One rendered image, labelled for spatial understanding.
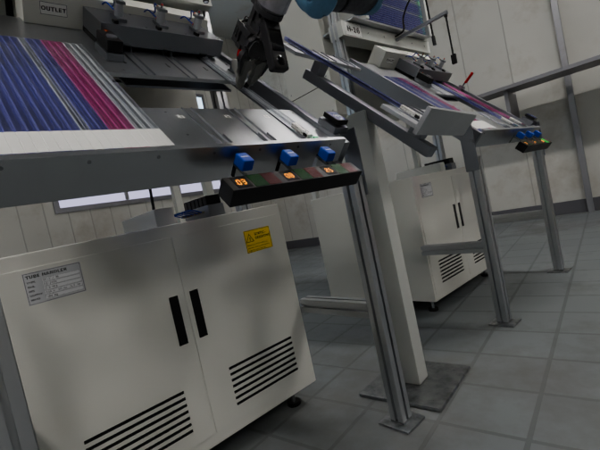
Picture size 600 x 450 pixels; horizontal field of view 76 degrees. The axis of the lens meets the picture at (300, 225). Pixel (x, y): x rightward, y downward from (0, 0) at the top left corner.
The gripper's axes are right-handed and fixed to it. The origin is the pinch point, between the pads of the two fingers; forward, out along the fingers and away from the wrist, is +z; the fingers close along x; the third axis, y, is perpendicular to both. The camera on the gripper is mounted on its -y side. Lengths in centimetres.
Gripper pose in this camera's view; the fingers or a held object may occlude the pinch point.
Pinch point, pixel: (244, 87)
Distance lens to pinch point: 107.8
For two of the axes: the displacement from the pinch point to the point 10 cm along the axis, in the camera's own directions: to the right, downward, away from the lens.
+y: -5.2, -7.7, 3.6
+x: -7.3, 1.9, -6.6
